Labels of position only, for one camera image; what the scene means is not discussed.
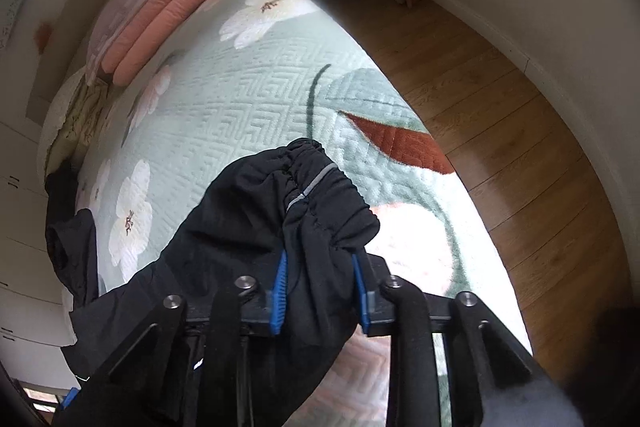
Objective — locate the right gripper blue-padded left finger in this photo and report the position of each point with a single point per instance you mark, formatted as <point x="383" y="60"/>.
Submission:
<point x="264" y="297"/>

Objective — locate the beige crumpled cloth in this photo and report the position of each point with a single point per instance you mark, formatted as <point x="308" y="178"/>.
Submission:
<point x="76" y="116"/>

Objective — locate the green floral quilted bedspread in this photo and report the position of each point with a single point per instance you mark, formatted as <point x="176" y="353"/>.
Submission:
<point x="245" y="76"/>

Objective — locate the white wardrobe cabinet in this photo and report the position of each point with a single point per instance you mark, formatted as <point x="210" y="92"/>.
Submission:
<point x="33" y="320"/>

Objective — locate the black hooded jacket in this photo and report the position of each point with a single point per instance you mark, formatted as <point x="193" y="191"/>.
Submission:
<point x="167" y="348"/>

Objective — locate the salmon pink folded blanket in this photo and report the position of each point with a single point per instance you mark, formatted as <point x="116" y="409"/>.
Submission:
<point x="141" y="35"/>

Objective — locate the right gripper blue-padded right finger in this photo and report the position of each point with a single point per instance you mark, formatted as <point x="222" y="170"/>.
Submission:
<point x="372" y="277"/>

